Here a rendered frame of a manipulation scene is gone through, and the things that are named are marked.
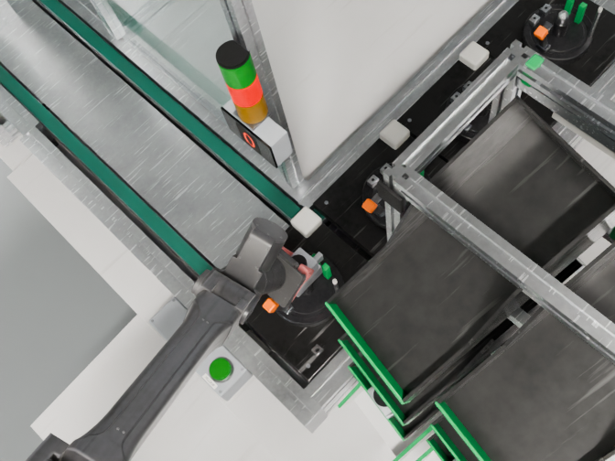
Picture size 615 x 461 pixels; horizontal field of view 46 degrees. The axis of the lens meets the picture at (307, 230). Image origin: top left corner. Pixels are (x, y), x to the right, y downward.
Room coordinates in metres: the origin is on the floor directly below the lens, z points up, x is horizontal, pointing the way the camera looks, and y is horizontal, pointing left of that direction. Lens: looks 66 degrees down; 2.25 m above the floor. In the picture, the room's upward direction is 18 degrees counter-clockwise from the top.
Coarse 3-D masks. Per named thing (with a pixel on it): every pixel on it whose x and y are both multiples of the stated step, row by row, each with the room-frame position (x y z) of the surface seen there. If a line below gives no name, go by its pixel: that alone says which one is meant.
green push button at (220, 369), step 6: (216, 360) 0.37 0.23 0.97; (222, 360) 0.36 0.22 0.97; (210, 366) 0.36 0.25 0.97; (216, 366) 0.36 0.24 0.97; (222, 366) 0.36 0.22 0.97; (228, 366) 0.35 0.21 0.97; (210, 372) 0.35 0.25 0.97; (216, 372) 0.35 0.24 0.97; (222, 372) 0.34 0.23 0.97; (228, 372) 0.34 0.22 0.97; (216, 378) 0.34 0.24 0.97; (222, 378) 0.33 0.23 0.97
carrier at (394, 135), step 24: (384, 144) 0.69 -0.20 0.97; (408, 144) 0.67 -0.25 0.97; (360, 168) 0.65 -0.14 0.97; (384, 168) 0.62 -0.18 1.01; (432, 168) 0.60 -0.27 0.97; (336, 192) 0.62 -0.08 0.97; (360, 192) 0.60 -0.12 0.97; (336, 216) 0.57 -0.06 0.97; (360, 216) 0.55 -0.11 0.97; (384, 216) 0.53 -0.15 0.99; (360, 240) 0.51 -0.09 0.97; (384, 240) 0.49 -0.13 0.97
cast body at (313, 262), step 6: (294, 252) 0.47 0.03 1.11; (300, 252) 0.46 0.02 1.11; (306, 252) 0.46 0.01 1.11; (318, 252) 0.47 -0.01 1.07; (294, 258) 0.45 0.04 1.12; (300, 258) 0.45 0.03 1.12; (306, 258) 0.45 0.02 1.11; (312, 258) 0.45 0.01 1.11; (318, 258) 0.46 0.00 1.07; (306, 264) 0.44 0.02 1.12; (312, 264) 0.44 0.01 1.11; (318, 264) 0.44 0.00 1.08; (318, 270) 0.44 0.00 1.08; (312, 276) 0.43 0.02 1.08; (306, 282) 0.42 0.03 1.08; (312, 282) 0.43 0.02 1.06; (300, 288) 0.41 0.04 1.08; (306, 288) 0.42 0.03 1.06; (300, 294) 0.41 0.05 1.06
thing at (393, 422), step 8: (352, 368) 0.23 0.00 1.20; (360, 376) 0.21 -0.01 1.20; (464, 376) 0.16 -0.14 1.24; (368, 384) 0.20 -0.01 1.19; (456, 384) 0.15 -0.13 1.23; (432, 408) 0.14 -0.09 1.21; (384, 416) 0.15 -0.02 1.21; (424, 416) 0.13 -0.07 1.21; (432, 416) 0.12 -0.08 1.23; (392, 424) 0.13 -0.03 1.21; (400, 424) 0.13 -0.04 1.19; (408, 424) 0.13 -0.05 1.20; (416, 424) 0.12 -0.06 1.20; (424, 424) 0.12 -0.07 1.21; (400, 432) 0.12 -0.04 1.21; (408, 432) 0.12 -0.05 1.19
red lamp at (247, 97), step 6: (252, 84) 0.65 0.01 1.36; (258, 84) 0.65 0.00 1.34; (228, 90) 0.66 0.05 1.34; (234, 90) 0.65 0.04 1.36; (240, 90) 0.64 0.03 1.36; (246, 90) 0.64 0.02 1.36; (252, 90) 0.64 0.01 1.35; (258, 90) 0.65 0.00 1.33; (234, 96) 0.65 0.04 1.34; (240, 96) 0.64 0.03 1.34; (246, 96) 0.64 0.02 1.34; (252, 96) 0.64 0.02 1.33; (258, 96) 0.65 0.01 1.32; (234, 102) 0.66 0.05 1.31; (240, 102) 0.65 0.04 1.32; (246, 102) 0.64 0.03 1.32; (252, 102) 0.64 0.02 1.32
